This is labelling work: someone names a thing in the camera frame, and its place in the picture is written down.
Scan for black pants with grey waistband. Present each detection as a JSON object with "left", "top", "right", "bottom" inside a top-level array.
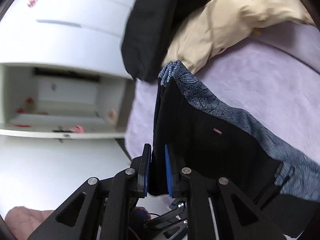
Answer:
[{"left": 148, "top": 61, "right": 319, "bottom": 238}]

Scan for pink cloth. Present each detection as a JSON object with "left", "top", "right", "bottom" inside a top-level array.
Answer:
[{"left": 4, "top": 206, "right": 54, "bottom": 240}]

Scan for white cabinet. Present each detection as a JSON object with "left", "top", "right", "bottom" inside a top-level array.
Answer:
[{"left": 1, "top": 0, "right": 135, "bottom": 215}]

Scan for lavender fleece blanket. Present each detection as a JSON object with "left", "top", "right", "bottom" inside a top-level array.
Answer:
[{"left": 125, "top": 23, "right": 319, "bottom": 165}]

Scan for beige crumpled garment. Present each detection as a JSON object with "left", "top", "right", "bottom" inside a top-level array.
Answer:
[{"left": 162, "top": 0, "right": 314, "bottom": 74}]

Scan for black garment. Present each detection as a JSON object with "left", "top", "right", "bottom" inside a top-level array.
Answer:
[{"left": 121, "top": 0, "right": 209, "bottom": 82}]

